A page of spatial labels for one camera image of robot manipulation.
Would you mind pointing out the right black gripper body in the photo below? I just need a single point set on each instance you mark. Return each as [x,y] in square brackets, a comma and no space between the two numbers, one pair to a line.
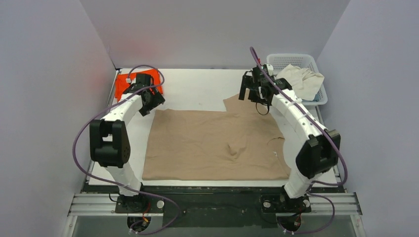
[248,84]

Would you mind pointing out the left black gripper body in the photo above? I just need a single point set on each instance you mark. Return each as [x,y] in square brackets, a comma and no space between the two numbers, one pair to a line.
[149,104]

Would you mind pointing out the beige t shirt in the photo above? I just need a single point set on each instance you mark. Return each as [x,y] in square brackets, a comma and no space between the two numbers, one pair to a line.
[242,143]

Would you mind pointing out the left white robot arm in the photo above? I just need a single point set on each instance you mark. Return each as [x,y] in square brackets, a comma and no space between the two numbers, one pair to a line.
[108,136]

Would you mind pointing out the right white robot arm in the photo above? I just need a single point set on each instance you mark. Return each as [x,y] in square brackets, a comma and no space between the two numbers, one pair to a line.
[319,146]

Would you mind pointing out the white plastic basket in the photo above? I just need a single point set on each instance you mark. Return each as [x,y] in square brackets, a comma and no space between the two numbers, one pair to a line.
[280,60]

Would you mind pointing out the folded orange t shirt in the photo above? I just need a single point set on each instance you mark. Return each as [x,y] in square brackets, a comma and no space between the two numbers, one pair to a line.
[122,84]

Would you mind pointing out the white t shirt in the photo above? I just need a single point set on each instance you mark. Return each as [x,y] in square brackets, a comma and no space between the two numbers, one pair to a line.
[305,82]

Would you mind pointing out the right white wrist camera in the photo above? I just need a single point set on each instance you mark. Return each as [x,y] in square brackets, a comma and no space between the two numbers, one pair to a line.
[268,69]

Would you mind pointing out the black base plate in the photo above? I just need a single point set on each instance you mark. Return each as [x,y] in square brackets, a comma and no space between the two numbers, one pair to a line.
[147,212]

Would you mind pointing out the aluminium rail frame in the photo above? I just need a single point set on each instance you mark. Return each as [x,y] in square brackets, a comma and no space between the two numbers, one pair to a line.
[204,89]

